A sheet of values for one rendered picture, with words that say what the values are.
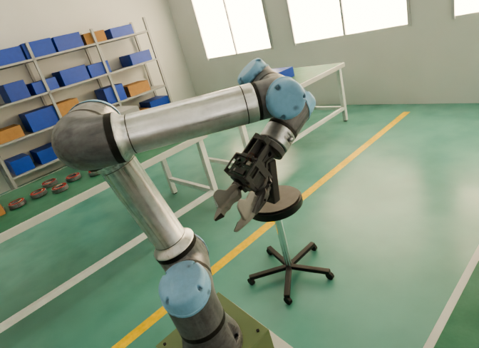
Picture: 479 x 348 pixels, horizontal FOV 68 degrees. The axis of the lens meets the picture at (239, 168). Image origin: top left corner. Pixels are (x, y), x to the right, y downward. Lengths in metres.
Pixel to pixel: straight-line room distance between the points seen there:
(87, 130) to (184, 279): 0.39
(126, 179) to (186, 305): 0.30
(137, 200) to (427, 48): 4.47
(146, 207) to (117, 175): 0.10
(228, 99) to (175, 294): 0.43
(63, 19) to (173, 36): 2.15
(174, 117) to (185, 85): 7.36
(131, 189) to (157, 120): 0.23
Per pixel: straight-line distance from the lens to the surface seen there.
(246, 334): 0.98
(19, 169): 6.21
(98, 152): 0.67
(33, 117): 6.20
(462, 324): 1.08
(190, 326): 0.86
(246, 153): 0.78
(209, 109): 0.65
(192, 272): 0.85
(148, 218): 0.87
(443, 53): 4.94
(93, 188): 2.66
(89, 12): 7.26
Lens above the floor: 1.54
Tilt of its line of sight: 22 degrees down
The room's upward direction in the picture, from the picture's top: 15 degrees counter-clockwise
